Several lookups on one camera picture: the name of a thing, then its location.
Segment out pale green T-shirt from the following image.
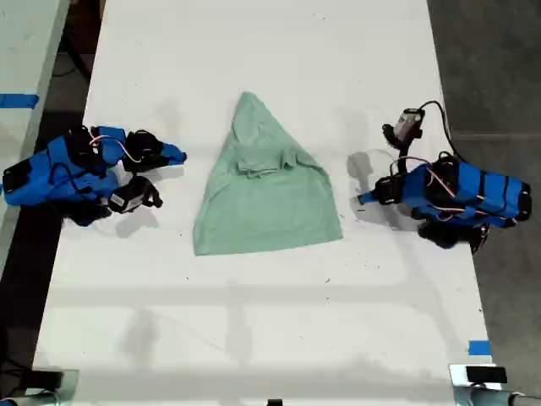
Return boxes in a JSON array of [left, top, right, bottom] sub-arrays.
[[193, 91, 344, 257]]

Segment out long blue tape strip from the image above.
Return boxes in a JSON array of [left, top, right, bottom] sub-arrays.
[[0, 93, 41, 110]]

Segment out grey side table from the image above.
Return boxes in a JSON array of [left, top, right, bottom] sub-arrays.
[[0, 0, 71, 266]]

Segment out short blue tape piece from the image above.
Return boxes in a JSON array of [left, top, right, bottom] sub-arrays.
[[467, 339, 493, 357]]

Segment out metal table clamp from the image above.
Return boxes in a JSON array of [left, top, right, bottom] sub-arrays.
[[25, 368, 81, 402], [448, 362, 499, 406]]

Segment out small black box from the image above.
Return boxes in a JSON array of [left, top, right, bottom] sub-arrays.
[[30, 369, 64, 388], [465, 366, 508, 384]]

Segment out black camera stalk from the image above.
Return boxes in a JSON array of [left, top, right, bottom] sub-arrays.
[[396, 143, 412, 177]]

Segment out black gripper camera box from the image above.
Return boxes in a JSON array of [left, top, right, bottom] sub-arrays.
[[107, 176, 164, 215], [381, 107, 424, 150]]

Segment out black camera cable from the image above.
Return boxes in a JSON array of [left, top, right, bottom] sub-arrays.
[[416, 100, 460, 158]]

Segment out thin black floor cable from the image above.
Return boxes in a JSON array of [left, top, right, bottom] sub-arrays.
[[0, 329, 36, 395]]

